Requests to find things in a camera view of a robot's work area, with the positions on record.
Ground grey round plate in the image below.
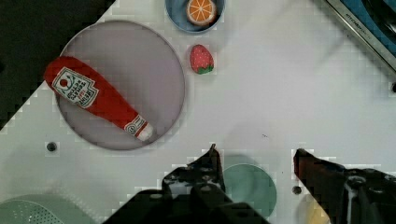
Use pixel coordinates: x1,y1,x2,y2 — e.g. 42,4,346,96
57,21,186,150

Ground blue bowl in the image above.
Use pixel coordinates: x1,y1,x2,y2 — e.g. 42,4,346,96
165,0,225,34

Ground silver black toaster oven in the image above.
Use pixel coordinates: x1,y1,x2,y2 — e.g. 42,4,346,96
322,0,396,74

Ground green perforated colander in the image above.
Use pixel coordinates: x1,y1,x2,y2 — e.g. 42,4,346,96
0,194,96,224

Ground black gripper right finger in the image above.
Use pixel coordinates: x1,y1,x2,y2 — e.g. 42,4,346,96
293,148,396,224

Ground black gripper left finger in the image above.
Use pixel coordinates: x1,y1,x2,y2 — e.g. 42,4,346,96
162,144,225,198

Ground orange slice toy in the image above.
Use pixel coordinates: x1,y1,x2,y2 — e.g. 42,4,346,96
186,0,217,26

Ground red ketchup bottle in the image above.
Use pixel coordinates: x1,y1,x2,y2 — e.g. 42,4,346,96
44,56,153,141

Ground red strawberry toy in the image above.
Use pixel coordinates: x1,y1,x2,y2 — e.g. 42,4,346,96
190,45,214,75

